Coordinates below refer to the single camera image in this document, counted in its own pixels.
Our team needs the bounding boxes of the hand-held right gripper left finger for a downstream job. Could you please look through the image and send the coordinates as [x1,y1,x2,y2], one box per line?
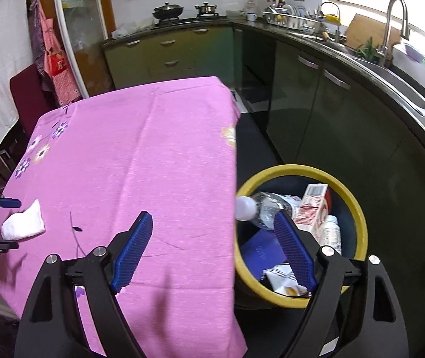
[14,211,153,358]

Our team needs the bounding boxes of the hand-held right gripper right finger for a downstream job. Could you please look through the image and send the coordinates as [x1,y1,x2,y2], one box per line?
[273,209,410,358]

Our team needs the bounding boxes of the white tissue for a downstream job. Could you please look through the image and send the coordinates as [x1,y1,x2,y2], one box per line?
[1,199,45,241]

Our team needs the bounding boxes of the snack wrapper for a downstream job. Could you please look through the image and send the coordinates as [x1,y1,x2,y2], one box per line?
[261,263,310,297]

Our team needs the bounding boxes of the purple box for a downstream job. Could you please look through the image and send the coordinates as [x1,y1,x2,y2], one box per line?
[240,229,289,280]

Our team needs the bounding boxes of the small white bottle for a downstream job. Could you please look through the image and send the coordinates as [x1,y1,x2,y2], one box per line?
[320,215,343,256]

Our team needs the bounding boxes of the red and white carton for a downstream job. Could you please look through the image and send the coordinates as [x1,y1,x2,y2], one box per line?
[294,183,330,247]

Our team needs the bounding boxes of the clear plastic bottle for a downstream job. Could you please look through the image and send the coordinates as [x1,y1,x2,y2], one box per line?
[235,191,303,231]

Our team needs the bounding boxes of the yellow rimmed dark bin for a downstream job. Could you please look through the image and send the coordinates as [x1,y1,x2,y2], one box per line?
[234,164,369,310]

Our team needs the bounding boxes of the pink floral tablecloth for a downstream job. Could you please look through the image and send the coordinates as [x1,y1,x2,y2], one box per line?
[0,76,248,358]

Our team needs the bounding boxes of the dark red chair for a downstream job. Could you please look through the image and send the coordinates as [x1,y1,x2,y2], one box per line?
[9,63,55,135]

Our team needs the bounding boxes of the green door cabinet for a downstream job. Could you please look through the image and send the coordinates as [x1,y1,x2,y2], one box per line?
[265,26,425,344]

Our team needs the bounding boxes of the red checked apron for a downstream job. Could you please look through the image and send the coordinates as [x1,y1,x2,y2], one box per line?
[29,0,83,107]

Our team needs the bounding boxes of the white framed glass door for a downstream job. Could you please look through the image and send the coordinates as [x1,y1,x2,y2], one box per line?
[50,0,114,99]

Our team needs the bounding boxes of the steel kitchen sink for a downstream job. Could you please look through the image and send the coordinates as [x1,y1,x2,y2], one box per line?
[358,58,425,118]

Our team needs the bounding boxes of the green drawer cabinet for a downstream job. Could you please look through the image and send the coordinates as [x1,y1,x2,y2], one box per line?
[101,20,235,90]

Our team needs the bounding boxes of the green leafy vegetables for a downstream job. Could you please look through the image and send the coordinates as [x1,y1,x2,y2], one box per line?
[354,37,382,64]

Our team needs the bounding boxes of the wooden cutting board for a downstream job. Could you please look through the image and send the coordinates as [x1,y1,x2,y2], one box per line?
[345,13,401,51]

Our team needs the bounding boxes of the steel dish rack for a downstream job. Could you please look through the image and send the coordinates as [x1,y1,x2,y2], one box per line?
[263,5,327,34]

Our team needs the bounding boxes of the purple plastic bowl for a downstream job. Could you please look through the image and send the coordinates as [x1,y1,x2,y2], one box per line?
[402,43,425,62]

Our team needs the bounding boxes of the black gas stove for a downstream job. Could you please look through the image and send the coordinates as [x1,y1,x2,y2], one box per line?
[151,13,230,28]

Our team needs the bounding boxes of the black wok with lid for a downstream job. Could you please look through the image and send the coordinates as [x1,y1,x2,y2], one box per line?
[152,2,184,21]

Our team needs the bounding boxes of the steel cooking pot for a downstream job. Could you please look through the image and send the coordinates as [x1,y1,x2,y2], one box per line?
[195,2,218,17]

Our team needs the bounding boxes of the steel kitchen faucet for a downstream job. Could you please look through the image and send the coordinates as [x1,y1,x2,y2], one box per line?
[380,0,410,62]

